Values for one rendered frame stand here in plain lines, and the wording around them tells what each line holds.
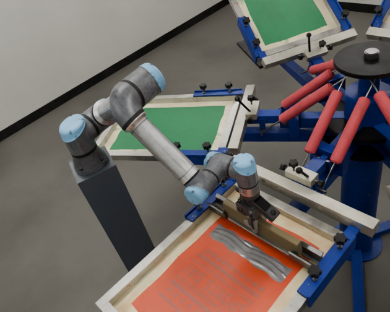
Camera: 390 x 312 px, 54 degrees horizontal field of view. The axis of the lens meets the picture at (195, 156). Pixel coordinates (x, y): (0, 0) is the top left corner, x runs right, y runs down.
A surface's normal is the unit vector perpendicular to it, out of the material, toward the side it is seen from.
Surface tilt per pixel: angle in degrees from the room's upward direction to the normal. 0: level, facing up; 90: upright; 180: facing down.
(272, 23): 32
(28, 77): 90
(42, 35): 90
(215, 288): 0
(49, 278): 0
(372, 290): 0
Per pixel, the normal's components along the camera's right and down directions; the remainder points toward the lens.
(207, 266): -0.22, -0.75
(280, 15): -0.05, -0.33
